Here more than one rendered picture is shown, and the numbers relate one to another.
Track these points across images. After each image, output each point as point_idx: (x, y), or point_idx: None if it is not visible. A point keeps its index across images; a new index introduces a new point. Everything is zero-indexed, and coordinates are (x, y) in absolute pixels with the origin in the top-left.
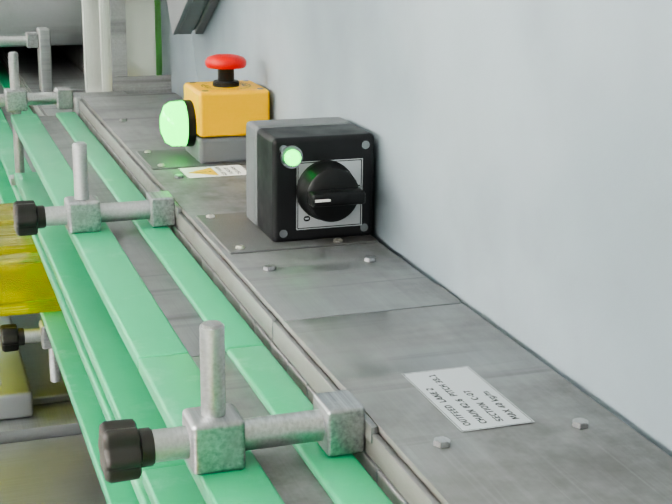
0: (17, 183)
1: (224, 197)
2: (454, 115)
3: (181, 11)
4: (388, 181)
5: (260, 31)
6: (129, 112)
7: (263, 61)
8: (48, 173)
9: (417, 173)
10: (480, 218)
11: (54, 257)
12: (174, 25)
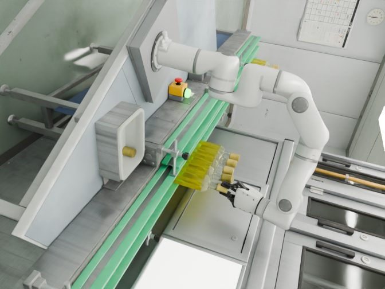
0: (183, 161)
1: (197, 86)
2: (201, 47)
3: (159, 91)
4: None
5: (169, 74)
6: (164, 125)
7: (170, 78)
8: (206, 113)
9: None
10: None
11: (208, 122)
12: (154, 100)
